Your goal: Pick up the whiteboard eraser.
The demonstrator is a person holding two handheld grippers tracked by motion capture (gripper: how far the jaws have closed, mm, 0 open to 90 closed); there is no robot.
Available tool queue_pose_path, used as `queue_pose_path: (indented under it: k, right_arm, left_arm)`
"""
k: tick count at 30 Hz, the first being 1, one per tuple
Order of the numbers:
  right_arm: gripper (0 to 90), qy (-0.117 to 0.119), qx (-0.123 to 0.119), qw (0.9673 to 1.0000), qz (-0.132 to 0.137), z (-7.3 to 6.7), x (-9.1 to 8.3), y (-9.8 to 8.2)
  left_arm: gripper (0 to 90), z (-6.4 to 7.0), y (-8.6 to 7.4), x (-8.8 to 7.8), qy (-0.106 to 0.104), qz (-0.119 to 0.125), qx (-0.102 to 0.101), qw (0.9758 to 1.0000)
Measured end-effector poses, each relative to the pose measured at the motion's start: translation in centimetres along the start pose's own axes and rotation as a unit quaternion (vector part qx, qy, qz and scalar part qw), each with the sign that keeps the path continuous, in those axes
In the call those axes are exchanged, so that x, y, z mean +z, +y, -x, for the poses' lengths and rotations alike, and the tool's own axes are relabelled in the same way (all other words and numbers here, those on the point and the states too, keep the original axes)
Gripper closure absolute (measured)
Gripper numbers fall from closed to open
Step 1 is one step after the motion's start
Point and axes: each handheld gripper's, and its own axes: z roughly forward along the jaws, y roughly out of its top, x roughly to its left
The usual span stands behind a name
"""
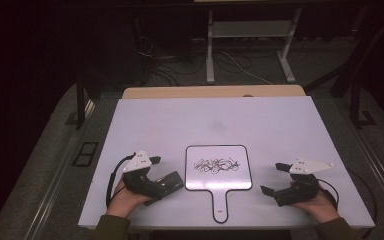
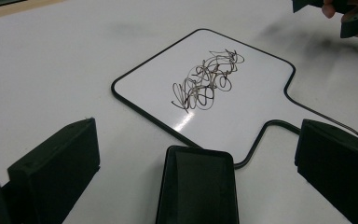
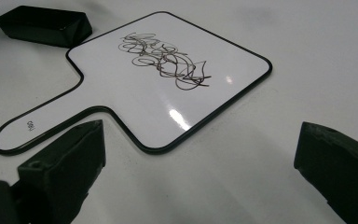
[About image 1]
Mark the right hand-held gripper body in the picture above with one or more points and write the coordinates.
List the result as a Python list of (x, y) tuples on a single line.
[(300, 193)]

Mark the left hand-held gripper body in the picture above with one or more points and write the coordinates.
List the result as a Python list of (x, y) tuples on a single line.
[(140, 183)]

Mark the black whiteboard eraser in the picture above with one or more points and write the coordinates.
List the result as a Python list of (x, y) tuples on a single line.
[(175, 180)]

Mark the person's left hand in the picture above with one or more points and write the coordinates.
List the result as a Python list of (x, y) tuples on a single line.
[(123, 201)]

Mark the person's right hand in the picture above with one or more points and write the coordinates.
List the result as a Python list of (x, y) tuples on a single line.
[(323, 208)]

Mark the black metal stand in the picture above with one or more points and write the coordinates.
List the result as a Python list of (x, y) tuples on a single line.
[(356, 103)]

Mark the white metal stand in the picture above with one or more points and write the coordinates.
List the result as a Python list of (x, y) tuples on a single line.
[(251, 29)]

